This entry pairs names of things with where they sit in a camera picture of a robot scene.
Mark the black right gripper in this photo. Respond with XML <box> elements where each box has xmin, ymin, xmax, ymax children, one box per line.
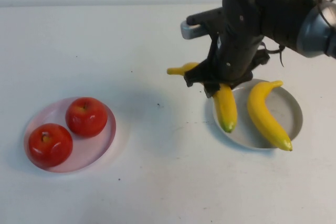
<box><xmin>183</xmin><ymin>0</ymin><xmax>268</xmax><ymax>99</ymax></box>

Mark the green-tipped yellow banana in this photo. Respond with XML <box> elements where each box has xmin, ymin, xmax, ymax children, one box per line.
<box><xmin>166</xmin><ymin>62</ymin><xmax>238</xmax><ymax>134</ymax></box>

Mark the red plastic apple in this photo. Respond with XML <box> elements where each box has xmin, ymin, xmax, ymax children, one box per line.
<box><xmin>28</xmin><ymin>123</ymin><xmax>74</xmax><ymax>168</ymax></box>
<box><xmin>65</xmin><ymin>97</ymin><xmax>109</xmax><ymax>138</ymax></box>

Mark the grey round plate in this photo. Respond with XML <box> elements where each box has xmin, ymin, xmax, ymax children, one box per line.
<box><xmin>212</xmin><ymin>78</ymin><xmax>303</xmax><ymax>151</ymax></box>

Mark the pink round plate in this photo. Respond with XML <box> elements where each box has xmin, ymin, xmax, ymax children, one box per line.
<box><xmin>23</xmin><ymin>97</ymin><xmax>117</xmax><ymax>174</ymax></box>

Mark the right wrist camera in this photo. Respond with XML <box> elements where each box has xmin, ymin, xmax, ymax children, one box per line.
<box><xmin>180</xmin><ymin>7</ymin><xmax>229</xmax><ymax>40</ymax></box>

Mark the yellow plastic banana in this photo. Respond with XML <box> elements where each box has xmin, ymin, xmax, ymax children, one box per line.
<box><xmin>247</xmin><ymin>80</ymin><xmax>293</xmax><ymax>152</ymax></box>

